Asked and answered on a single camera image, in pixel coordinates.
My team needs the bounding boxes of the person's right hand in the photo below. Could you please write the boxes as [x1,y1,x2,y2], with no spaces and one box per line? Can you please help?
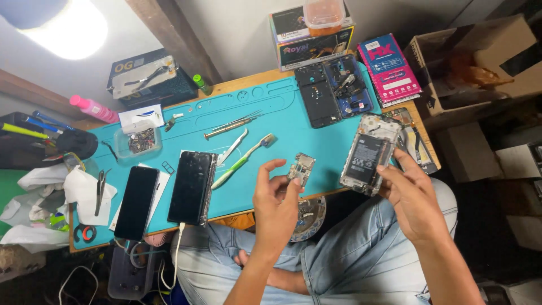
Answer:
[376,148,451,247]

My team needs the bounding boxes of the person's left hand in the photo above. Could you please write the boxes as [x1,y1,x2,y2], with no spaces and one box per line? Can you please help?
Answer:
[253,159,305,255]

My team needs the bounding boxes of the small phone circuit board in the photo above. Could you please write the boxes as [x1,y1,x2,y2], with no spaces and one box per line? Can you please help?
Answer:
[287,152,316,188]

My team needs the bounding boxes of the phone with battery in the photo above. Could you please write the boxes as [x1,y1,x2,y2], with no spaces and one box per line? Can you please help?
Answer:
[340,113,403,196]

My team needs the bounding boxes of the round plate of parts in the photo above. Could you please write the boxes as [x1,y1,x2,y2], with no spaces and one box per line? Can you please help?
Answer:
[290,196,327,243]

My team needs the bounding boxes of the green white toothbrush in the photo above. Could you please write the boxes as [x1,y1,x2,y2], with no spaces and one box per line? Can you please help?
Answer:
[211,133,277,190]

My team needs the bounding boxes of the person's light blue jeans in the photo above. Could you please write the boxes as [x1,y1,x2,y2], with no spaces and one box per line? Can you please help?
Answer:
[171,178,459,305]

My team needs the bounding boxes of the black smartphone with loose screen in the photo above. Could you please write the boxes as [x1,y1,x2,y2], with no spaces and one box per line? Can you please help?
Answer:
[167,151,218,227]

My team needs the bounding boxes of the stack of cardboard boxes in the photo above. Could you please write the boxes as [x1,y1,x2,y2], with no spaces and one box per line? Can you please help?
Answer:
[436,123,542,250]

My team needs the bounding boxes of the silver tweezers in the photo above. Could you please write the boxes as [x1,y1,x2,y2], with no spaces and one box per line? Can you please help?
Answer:
[212,110,263,132]

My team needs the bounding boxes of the turquoise silicone repair mat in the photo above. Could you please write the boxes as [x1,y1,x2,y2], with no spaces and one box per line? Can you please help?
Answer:
[70,61,382,250]

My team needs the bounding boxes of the small white nozzle tool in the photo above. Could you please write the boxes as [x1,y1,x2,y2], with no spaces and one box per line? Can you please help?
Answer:
[164,113,185,132]

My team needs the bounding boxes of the pink blue product box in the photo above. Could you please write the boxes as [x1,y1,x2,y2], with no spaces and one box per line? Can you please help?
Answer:
[357,33,423,106]

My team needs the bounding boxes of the open brown cardboard box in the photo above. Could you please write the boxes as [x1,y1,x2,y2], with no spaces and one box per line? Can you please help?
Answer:
[404,14,542,130]

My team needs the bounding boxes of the small green bottle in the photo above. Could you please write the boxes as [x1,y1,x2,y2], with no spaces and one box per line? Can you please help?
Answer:
[193,74,213,96]

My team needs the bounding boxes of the clear tub of small parts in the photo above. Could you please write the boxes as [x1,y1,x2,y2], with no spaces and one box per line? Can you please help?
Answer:
[113,123,163,165]

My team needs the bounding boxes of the grey power strip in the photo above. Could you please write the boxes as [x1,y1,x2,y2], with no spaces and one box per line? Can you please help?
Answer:
[108,241,157,300]

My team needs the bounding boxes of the black cardboard box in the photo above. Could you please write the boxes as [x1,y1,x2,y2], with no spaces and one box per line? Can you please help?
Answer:
[106,48,199,108]

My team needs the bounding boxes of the white card box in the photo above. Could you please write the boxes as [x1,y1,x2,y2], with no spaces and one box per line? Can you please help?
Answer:
[118,104,165,128]

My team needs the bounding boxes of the colourful printed product box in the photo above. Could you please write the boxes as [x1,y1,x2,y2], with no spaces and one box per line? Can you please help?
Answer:
[269,4,356,72]

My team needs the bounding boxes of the black tweezers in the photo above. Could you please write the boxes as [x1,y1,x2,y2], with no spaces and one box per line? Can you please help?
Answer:
[94,169,112,217]

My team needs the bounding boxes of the black pliers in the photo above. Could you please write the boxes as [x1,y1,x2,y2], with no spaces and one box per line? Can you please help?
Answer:
[124,66,170,92]

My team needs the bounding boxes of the white tissue cloth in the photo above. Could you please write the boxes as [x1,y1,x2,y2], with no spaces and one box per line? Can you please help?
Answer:
[64,165,118,226]

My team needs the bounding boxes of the silver metal plate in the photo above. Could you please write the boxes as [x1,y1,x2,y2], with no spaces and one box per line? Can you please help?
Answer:
[111,55,178,100]

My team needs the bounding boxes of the clear tub with orange contents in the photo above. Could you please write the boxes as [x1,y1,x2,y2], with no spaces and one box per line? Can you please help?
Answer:
[303,0,346,36]

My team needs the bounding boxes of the pink plastic bottle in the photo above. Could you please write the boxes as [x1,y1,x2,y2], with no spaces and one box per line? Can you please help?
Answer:
[69,95,120,124]

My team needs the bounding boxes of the blue pen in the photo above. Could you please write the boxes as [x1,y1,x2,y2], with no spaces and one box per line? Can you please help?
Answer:
[21,115,64,134]
[33,110,77,131]

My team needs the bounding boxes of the black tool pouch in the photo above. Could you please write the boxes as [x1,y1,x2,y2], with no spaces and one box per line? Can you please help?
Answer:
[0,111,99,170]

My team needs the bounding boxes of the yellow pen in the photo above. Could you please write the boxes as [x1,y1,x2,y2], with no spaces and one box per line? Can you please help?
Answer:
[0,123,51,140]

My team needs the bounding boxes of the bright lamp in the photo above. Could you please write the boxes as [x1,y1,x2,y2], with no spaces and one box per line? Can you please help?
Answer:
[0,0,108,61]

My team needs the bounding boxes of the phone frame with flex cables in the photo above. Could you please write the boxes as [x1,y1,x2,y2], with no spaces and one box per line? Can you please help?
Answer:
[383,107,439,175]

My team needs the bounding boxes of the brass handled screwdriver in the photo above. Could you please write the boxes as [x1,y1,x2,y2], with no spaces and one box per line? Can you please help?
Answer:
[204,118,255,140]

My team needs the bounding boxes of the white charging cable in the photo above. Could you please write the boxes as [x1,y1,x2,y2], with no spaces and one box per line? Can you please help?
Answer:
[160,222,187,293]

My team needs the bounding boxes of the black phone frame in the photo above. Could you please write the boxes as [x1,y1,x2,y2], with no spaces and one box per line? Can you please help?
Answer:
[294,62,343,129]

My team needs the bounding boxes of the blue phone frame with parts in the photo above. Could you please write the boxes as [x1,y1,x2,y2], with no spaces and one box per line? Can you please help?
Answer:
[324,54,374,119]

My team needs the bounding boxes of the black red tape ring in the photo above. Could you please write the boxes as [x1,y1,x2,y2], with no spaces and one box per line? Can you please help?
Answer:
[74,225,97,243]

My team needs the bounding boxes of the white floor cable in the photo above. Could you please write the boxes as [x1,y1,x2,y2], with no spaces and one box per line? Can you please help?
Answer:
[58,265,99,305]

